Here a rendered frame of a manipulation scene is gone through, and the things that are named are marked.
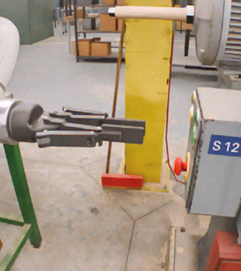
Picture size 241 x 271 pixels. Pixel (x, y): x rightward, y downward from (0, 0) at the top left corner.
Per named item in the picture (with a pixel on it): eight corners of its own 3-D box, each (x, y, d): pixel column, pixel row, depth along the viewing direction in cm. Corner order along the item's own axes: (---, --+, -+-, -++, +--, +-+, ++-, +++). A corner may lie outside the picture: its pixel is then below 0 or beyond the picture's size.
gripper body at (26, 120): (32, 129, 55) (74, 133, 54) (12, 149, 48) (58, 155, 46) (27, 96, 52) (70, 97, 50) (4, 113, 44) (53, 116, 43)
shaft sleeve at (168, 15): (184, 20, 66) (185, 8, 64) (185, 21, 63) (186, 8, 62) (117, 17, 69) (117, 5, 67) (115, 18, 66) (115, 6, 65)
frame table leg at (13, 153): (43, 243, 151) (10, 100, 108) (39, 250, 147) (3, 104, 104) (35, 241, 152) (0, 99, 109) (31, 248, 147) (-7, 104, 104)
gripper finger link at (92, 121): (49, 133, 50) (51, 129, 51) (108, 134, 49) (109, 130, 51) (47, 113, 48) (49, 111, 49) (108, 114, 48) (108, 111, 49)
